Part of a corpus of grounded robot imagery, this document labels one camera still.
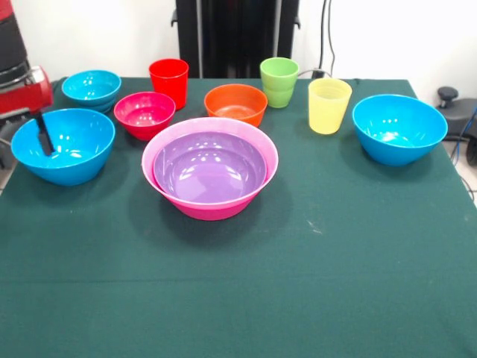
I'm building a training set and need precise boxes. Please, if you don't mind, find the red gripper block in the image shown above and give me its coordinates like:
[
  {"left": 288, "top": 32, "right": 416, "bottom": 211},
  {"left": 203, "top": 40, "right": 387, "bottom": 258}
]
[{"left": 0, "top": 66, "right": 57, "bottom": 157}]

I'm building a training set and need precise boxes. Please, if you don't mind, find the large pink bowl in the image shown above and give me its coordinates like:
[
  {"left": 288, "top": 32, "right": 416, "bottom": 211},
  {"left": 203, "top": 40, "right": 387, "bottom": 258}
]
[{"left": 141, "top": 116, "right": 279, "bottom": 222}]

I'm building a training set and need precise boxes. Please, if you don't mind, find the black wall cable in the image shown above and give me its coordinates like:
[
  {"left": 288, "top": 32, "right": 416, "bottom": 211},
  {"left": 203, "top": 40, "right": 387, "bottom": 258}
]
[{"left": 311, "top": 0, "right": 337, "bottom": 79}]

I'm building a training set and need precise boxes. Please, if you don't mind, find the medium blue bowl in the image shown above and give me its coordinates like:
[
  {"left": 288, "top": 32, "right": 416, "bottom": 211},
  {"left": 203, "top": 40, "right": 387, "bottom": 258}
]
[
  {"left": 10, "top": 107, "right": 116, "bottom": 187},
  {"left": 352, "top": 94, "right": 449, "bottom": 167}
]

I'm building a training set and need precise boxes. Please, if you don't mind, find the small crimson bowl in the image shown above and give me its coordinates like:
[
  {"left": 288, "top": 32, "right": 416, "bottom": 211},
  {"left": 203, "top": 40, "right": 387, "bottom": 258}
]
[{"left": 113, "top": 91, "right": 177, "bottom": 142}]

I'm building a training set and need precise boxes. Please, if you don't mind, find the small orange bowl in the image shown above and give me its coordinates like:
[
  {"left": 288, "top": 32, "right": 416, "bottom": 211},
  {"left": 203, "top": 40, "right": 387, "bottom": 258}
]
[{"left": 203, "top": 84, "right": 269, "bottom": 128}]

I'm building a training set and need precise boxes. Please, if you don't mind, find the green cup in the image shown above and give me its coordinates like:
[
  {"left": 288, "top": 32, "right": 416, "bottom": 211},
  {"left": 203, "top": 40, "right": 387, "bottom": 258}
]
[{"left": 259, "top": 57, "right": 300, "bottom": 110}]

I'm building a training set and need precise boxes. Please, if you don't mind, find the red cup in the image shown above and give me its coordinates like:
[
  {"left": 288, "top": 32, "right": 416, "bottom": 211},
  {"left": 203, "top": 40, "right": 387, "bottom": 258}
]
[{"left": 148, "top": 57, "right": 190, "bottom": 111}]

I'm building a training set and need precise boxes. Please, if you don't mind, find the purple shallow bowl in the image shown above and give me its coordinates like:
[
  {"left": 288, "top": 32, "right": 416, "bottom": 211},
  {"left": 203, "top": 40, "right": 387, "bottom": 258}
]
[{"left": 153, "top": 131, "right": 268, "bottom": 204}]

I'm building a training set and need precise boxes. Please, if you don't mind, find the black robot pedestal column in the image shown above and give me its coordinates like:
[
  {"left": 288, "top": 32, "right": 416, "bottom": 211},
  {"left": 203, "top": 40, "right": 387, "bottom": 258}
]
[{"left": 171, "top": 0, "right": 301, "bottom": 79}]

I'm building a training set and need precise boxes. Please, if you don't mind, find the yellow cup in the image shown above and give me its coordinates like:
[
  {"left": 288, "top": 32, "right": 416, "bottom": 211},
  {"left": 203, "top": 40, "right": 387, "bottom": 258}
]
[{"left": 307, "top": 77, "right": 353, "bottom": 136}]

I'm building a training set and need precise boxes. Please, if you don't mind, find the small blue bowl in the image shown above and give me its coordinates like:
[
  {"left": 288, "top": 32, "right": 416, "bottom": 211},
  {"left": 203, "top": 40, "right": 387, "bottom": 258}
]
[
  {"left": 74, "top": 97, "right": 117, "bottom": 114},
  {"left": 61, "top": 69, "right": 122, "bottom": 107}
]

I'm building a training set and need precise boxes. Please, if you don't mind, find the dark green tablecloth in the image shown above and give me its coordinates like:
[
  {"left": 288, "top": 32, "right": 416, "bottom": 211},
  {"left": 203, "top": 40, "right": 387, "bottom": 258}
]
[{"left": 0, "top": 76, "right": 477, "bottom": 358}]

